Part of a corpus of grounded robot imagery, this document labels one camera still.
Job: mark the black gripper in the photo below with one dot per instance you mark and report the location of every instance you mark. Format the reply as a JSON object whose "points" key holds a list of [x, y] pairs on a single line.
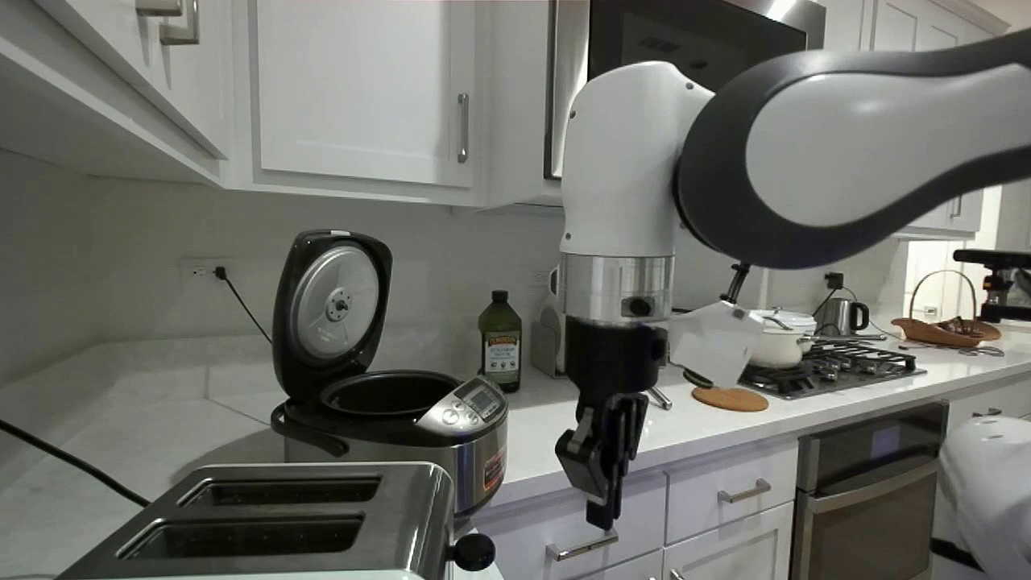
{"points": [[617, 355]]}

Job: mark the silver two-slot toaster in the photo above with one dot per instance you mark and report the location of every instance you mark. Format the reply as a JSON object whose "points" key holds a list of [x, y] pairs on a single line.
{"points": [[407, 517]]}

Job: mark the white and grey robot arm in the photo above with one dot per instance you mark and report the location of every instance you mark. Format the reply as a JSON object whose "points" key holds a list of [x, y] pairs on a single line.
{"points": [[857, 141]]}

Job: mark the black toaster lever knob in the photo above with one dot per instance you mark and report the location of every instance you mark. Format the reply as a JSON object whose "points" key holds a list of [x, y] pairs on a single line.
{"points": [[473, 548]]}

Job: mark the steel drawer pull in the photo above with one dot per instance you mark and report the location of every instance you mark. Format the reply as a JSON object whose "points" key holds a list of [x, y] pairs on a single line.
{"points": [[581, 548], [746, 493]]}

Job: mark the white plate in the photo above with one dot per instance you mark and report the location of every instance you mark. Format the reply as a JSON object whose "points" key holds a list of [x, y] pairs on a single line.
{"points": [[549, 342]]}

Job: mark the round cork trivet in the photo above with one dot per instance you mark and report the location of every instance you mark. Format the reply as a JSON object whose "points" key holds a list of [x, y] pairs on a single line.
{"points": [[731, 402]]}

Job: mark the white base cabinet with drawers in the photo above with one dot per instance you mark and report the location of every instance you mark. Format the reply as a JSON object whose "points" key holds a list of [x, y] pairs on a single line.
{"points": [[711, 535]]}

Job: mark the white cloth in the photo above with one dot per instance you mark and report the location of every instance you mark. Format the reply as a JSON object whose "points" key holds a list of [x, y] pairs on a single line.
{"points": [[715, 342]]}

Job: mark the dark green glass bottle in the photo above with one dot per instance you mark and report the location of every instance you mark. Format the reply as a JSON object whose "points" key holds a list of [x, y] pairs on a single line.
{"points": [[502, 342]]}

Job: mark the white cooking pot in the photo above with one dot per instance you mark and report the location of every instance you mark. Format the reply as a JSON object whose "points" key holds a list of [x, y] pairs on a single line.
{"points": [[783, 342]]}

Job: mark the black gas cooktop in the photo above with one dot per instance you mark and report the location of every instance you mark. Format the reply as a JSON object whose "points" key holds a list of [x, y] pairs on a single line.
{"points": [[839, 372]]}

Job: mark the steel kettle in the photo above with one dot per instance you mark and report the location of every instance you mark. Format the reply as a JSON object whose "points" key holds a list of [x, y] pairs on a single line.
{"points": [[839, 311]]}

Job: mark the stainless steel oven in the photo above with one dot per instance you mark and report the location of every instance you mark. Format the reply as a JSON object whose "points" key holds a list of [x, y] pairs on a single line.
{"points": [[870, 493]]}

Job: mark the black and silver rice cooker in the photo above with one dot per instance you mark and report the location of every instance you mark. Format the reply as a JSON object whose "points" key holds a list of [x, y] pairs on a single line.
{"points": [[332, 311]]}

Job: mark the stainless steel microwave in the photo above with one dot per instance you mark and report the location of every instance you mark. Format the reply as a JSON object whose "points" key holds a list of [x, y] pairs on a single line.
{"points": [[688, 35]]}

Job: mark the black coffee machine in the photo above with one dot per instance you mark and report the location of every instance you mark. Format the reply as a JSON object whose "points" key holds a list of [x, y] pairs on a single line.
{"points": [[1003, 276]]}

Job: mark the white single-door wall cabinet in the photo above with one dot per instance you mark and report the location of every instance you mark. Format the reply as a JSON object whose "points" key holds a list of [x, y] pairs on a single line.
{"points": [[355, 86]]}

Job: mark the white wall outlet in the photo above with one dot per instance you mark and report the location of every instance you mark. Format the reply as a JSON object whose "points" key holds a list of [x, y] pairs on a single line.
{"points": [[197, 270]]}

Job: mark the white corner wall cabinet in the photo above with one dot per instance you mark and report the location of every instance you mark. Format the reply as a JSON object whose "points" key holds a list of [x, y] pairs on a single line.
{"points": [[85, 86]]}

